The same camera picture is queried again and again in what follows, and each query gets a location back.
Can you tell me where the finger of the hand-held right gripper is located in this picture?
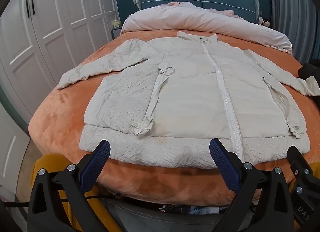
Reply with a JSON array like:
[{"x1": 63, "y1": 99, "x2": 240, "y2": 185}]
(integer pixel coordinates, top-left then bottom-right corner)
[{"x1": 286, "y1": 144, "x2": 320, "y2": 231}]

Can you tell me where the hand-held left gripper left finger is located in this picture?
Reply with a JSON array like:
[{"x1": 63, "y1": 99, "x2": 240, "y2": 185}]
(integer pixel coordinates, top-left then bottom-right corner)
[{"x1": 27, "y1": 139, "x2": 112, "y2": 232}]

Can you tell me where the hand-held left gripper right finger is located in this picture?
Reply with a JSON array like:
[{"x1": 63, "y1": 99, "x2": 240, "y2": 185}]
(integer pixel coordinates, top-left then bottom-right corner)
[{"x1": 209, "y1": 138, "x2": 293, "y2": 232}]

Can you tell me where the white crinkled zip jacket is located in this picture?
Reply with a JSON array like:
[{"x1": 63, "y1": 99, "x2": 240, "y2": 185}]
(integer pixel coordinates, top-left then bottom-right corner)
[{"x1": 57, "y1": 31, "x2": 317, "y2": 169}]

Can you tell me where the bed with orange blanket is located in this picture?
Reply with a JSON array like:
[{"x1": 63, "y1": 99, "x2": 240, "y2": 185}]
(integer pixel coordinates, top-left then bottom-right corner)
[{"x1": 27, "y1": 29, "x2": 320, "y2": 204}]

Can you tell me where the grey bed base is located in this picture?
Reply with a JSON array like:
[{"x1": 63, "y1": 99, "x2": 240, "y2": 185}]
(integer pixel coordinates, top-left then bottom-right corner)
[{"x1": 102, "y1": 196, "x2": 254, "y2": 232}]

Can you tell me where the dark cloth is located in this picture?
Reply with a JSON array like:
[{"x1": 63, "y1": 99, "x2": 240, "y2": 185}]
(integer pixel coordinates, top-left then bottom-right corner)
[{"x1": 299, "y1": 58, "x2": 320, "y2": 80}]

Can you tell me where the white panelled wardrobe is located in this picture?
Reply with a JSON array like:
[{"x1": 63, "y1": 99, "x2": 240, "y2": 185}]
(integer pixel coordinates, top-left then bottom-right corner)
[{"x1": 0, "y1": 0, "x2": 118, "y2": 122}]

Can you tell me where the pale pink duvet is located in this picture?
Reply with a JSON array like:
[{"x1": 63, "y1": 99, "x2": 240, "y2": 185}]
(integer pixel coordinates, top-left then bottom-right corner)
[{"x1": 121, "y1": 1, "x2": 293, "y2": 55}]

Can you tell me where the grey curtain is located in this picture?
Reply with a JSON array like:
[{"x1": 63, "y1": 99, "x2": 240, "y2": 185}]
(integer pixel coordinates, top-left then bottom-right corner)
[{"x1": 266, "y1": 0, "x2": 320, "y2": 60}]

